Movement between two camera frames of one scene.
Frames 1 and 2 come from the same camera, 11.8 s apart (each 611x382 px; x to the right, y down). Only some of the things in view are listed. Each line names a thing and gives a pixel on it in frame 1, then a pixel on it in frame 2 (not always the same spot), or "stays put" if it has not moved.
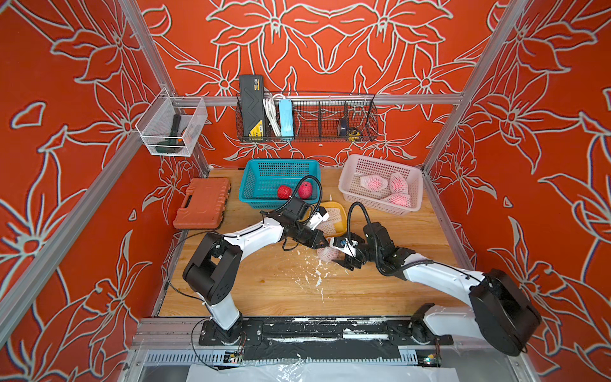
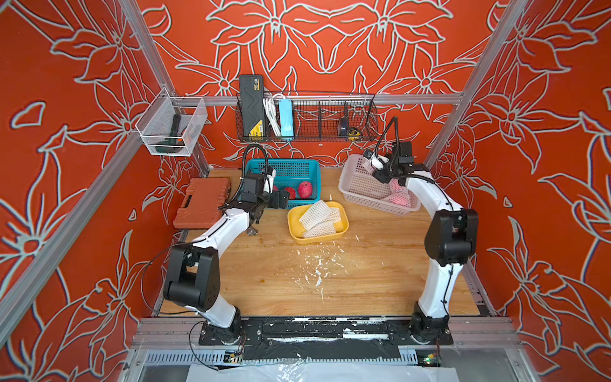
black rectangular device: [252, 105] stays put
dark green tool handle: [174, 142] stays put
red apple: [305, 190] stays put
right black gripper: [348, 263] to [378, 175]
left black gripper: [314, 243] to [275, 200]
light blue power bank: [286, 117] stays put
